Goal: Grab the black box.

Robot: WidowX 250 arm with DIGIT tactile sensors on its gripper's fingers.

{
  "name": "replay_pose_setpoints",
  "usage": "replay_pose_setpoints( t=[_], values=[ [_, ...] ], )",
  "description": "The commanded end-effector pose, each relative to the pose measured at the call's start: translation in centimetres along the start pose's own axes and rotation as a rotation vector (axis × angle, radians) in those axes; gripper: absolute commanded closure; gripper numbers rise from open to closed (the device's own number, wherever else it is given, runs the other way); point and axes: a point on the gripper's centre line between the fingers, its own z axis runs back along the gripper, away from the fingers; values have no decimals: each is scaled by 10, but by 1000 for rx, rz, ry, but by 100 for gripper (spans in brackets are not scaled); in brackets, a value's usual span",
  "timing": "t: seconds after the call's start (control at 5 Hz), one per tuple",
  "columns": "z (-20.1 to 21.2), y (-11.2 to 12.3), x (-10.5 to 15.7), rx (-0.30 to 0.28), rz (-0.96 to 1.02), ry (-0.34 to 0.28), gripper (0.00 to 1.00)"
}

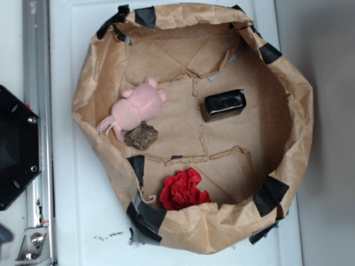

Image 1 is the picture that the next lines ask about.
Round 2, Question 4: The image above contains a black tape-wrapped box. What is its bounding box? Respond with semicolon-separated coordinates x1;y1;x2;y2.
201;89;247;122

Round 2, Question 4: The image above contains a brown paper bag bin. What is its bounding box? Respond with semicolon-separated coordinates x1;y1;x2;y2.
73;3;314;254

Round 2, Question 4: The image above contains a brown rough rock chunk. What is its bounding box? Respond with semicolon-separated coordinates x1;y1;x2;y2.
124;121;159;151

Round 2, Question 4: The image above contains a pink plush toy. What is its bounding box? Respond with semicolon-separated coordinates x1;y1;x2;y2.
97;77;168;142

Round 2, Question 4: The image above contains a red crumpled tissue paper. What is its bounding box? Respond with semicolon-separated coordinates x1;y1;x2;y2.
159;167;211;211

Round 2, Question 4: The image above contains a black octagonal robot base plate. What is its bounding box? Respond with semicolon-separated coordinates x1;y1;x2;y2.
1;86;40;211

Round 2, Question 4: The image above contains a silver metal corner bracket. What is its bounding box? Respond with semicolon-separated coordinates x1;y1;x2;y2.
15;227;50;265

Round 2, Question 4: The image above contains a silver aluminium rail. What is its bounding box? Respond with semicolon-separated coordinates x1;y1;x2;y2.
22;1;57;265

